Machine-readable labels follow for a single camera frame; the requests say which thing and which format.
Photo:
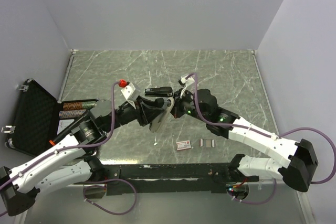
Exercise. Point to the black stapler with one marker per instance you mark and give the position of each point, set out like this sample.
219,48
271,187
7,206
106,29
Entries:
162,92

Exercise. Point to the black poker chip case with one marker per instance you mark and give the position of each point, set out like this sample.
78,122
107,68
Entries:
39,118

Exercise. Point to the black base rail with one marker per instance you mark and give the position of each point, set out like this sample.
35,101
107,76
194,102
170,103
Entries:
168,178

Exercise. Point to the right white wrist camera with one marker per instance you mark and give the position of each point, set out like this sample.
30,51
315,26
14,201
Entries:
187,82

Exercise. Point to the silver stapler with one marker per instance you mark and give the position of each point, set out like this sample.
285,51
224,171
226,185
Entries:
157,123

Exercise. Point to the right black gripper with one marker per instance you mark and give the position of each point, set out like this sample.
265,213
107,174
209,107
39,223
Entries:
176,110

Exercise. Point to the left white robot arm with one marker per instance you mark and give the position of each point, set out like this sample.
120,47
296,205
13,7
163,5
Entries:
21,185

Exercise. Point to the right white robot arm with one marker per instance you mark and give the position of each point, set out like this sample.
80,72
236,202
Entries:
293,162

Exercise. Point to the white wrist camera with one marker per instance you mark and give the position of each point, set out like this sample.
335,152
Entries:
187,82
130,92

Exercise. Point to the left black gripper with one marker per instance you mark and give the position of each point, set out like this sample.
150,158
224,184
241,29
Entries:
147,110

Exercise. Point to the red white staple box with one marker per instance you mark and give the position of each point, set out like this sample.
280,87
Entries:
183,145

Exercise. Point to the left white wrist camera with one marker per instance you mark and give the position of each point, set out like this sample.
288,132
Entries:
130,92

